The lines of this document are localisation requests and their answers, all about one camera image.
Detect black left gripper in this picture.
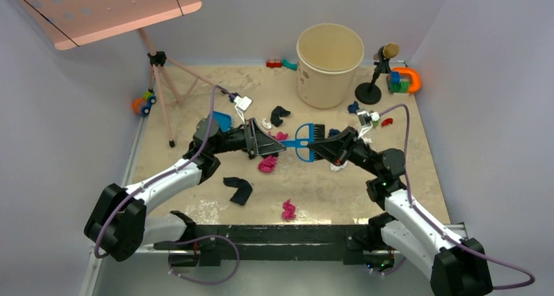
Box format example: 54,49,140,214
210,118,285,157

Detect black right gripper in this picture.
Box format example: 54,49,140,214
307,126,382,178

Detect blue hand brush black bristles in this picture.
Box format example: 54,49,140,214
280,123,326,163

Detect blue plastic dustpan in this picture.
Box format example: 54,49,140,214
213,111,232,132

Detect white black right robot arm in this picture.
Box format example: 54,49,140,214
307,127,493,295

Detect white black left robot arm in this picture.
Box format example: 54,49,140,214
84,118,287,261

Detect white paper scrap centre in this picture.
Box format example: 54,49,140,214
261,118,272,130

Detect white paper scrap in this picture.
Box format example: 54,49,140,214
330,162,348,172
261,118,272,130

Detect dark blue paper scrap centre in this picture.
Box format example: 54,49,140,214
327,129,340,137

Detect dark blue paper scrap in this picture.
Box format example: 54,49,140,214
327,129,340,137
348,101,359,114

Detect white paper scrap right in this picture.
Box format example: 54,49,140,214
330,162,348,172

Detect pink paper scrap upper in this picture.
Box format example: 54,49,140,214
269,131,289,141

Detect pink paper scrap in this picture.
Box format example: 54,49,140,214
258,155,278,174
269,131,289,141
282,199,296,222

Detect pink paper scrap middle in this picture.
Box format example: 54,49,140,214
258,155,278,174

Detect small black paper scrap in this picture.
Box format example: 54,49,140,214
270,106,291,127

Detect dark blue paper scrap right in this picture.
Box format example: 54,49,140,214
348,101,359,114

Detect red paper scrap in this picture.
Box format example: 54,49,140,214
381,118,394,127

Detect black microphone stand gold mic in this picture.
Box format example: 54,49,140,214
355,42,400,105

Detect large black paper scrap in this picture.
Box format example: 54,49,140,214
223,177,253,206

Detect red toy block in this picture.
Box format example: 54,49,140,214
265,59,282,69

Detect teal curved toy piece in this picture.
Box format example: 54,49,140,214
281,58,298,71

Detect pink paper scrap front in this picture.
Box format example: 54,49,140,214
282,199,296,222

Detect cream round bucket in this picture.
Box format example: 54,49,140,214
296,24,365,109

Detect orange green toy block set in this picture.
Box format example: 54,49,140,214
386,67,422,94

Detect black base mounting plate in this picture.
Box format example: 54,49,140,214
154,224,403,271

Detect orange blue toy car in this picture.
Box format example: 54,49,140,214
132,91,157,118

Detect pink music stand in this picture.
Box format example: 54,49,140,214
3,0,228,148

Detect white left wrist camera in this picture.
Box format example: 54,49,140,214
233,95,253,124

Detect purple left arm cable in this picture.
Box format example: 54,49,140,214
93,85,239,259

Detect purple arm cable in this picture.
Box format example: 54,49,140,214
378,104,536,291
93,85,239,259

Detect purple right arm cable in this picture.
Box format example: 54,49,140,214
378,104,536,291

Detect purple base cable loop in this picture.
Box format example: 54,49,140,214
167,235,240,286

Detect aluminium frame rail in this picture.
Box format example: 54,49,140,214
78,112,483,296

